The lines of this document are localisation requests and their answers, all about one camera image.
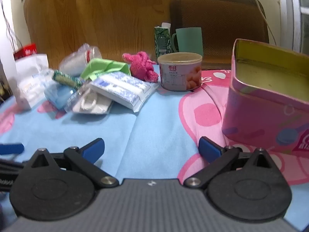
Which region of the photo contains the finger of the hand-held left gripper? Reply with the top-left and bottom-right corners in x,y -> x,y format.
0,142 -> 25,155

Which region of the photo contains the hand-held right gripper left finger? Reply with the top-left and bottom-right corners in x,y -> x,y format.
24,138 -> 119,188

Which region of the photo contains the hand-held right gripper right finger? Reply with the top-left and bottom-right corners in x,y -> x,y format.
183,136 -> 282,189

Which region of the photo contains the pink tin box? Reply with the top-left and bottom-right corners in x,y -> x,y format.
222,39 -> 309,154

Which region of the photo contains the blue plastic case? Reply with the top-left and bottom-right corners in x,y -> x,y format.
44,83 -> 80,111

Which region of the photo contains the clear pack of white masks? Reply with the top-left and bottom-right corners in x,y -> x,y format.
65,87 -> 114,115

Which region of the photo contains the blue pink printed blanket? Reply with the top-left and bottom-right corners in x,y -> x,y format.
0,63 -> 309,232

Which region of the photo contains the white tissue pack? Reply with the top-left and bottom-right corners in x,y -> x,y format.
14,53 -> 55,109

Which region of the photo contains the white blue printed pack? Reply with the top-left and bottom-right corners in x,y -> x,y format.
89,71 -> 159,113

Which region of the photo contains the green patterned sponge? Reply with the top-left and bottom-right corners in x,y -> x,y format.
52,70 -> 84,89

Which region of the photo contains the pink label can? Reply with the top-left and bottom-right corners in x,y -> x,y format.
157,52 -> 203,92

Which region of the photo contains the green cloth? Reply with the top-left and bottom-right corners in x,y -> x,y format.
80,58 -> 132,81

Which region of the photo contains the bagged stack of plastic cups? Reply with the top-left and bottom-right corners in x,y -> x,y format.
59,43 -> 102,77

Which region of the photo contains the pink knitted item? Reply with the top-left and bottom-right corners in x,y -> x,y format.
122,51 -> 160,83

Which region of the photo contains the red box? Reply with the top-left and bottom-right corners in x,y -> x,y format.
13,43 -> 38,61

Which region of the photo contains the green cup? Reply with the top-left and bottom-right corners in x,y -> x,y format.
171,27 -> 203,56

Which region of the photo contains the green drink carton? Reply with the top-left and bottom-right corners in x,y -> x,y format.
154,22 -> 172,56

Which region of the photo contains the wooden headboard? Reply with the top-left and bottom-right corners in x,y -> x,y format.
23,0 -> 188,64

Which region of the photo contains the brown chair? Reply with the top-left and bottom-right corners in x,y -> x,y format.
169,0 -> 270,70

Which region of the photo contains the thin dark cable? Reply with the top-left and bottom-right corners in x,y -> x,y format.
0,0 -> 20,54

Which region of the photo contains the white cable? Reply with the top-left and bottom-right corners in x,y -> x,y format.
245,0 -> 277,45

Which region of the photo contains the white window frame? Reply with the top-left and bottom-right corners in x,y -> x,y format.
276,0 -> 309,54

